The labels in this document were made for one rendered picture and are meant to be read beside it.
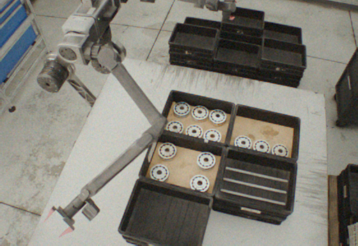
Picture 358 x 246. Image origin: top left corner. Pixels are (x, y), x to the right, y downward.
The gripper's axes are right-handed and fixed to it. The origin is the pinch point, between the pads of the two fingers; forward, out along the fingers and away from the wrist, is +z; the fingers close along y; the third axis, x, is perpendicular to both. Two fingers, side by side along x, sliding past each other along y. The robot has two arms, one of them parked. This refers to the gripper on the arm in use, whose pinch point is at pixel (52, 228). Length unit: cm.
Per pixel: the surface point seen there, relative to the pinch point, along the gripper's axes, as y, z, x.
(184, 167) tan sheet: 28, -68, 17
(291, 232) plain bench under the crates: 93, -80, -6
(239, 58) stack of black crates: 17, -191, 96
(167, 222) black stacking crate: 39, -39, 6
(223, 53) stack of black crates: 4, -186, 103
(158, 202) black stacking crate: 30, -44, 12
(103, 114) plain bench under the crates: -25, -62, 63
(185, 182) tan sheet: 33, -62, 13
